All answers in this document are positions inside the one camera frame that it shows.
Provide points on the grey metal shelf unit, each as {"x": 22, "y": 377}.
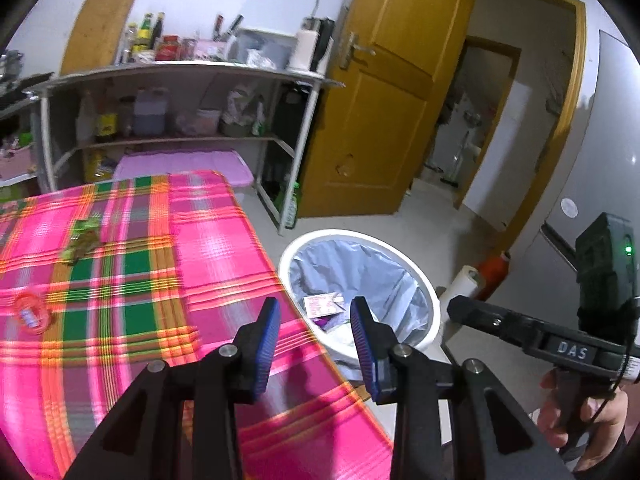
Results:
{"x": 47, "y": 125}

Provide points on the wooden board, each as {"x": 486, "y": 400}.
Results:
{"x": 97, "y": 32}

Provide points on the pink plaid tablecloth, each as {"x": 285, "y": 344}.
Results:
{"x": 125, "y": 285}

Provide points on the red jar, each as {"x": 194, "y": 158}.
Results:
{"x": 168, "y": 49}

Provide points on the green bottle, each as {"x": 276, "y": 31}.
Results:
{"x": 291, "y": 205}

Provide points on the white paper roll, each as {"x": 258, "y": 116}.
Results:
{"x": 465, "y": 285}

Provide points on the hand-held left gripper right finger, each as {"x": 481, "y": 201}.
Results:
{"x": 363, "y": 357}

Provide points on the pale blue bin liner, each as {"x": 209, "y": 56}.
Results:
{"x": 380, "y": 270}

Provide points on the knife set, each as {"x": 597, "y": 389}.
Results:
{"x": 227, "y": 29}

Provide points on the clear glass bottle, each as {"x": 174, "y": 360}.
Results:
{"x": 130, "y": 42}

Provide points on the clear plastic container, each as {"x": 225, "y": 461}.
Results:
{"x": 265, "y": 50}

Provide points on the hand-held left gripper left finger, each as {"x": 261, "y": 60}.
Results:
{"x": 265, "y": 352}

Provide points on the person's right forearm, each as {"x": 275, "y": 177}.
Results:
{"x": 610, "y": 455}

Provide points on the yellow wooden door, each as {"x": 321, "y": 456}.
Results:
{"x": 390, "y": 110}

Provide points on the pink milk carton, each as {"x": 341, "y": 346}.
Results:
{"x": 322, "y": 305}

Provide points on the wooden door frame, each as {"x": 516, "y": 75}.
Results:
{"x": 565, "y": 85}

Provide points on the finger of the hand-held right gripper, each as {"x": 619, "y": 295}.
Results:
{"x": 480, "y": 315}

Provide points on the dark sauce bottle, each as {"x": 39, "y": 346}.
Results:
{"x": 158, "y": 30}

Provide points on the yellow-label bottle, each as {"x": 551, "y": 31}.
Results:
{"x": 106, "y": 122}

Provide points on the orange container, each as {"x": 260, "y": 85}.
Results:
{"x": 495, "y": 272}

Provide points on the grey refrigerator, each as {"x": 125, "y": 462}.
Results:
{"x": 600, "y": 135}

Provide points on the blue plastic jug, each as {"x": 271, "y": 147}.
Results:
{"x": 150, "y": 112}

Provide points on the purple snack wrapper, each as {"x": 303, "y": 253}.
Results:
{"x": 327, "y": 321}

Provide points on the crumpled plastic bags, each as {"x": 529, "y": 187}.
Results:
{"x": 245, "y": 110}

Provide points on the steel cooking pot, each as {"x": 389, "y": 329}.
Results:
{"x": 10, "y": 62}

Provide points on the black stove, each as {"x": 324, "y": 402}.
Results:
{"x": 25, "y": 87}

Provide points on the round red plastic wrapper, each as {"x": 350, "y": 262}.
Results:
{"x": 32, "y": 312}

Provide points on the green leaf wrapper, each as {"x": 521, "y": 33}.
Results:
{"x": 82, "y": 242}

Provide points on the person's right hand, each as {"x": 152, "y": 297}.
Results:
{"x": 602, "y": 425}

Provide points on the small pink shelf basket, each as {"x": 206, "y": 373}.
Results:
{"x": 200, "y": 121}

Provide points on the green-capped sauce bottle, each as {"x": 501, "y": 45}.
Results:
{"x": 145, "y": 35}

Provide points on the tall black appliance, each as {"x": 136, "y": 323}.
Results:
{"x": 290, "y": 110}

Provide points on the white trash bin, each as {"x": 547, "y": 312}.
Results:
{"x": 435, "y": 310}

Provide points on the low grey shelf unit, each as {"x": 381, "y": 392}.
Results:
{"x": 15, "y": 110}

